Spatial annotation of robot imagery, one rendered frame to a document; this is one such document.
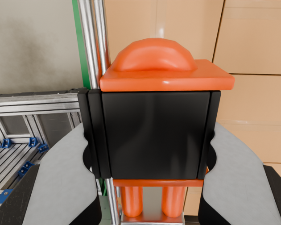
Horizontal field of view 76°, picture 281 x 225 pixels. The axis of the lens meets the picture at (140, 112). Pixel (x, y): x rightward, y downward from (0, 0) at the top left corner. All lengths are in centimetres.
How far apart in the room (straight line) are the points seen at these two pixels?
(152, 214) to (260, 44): 64
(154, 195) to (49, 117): 110
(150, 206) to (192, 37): 54
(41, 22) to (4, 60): 38
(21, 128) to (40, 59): 46
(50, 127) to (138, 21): 91
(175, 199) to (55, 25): 121
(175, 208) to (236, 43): 59
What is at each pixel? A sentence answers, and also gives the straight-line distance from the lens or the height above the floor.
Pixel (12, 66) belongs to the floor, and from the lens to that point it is 150.
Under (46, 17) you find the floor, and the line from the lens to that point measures 131.
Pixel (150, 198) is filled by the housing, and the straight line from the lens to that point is 21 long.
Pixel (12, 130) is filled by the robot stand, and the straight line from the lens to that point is 145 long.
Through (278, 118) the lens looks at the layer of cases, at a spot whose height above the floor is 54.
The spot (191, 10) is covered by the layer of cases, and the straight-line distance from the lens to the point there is 64.
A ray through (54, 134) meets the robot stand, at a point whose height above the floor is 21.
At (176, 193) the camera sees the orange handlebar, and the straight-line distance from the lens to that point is 18.
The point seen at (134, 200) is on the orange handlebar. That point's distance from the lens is 18.
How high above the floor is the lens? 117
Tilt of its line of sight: 62 degrees down
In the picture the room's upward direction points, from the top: 176 degrees counter-clockwise
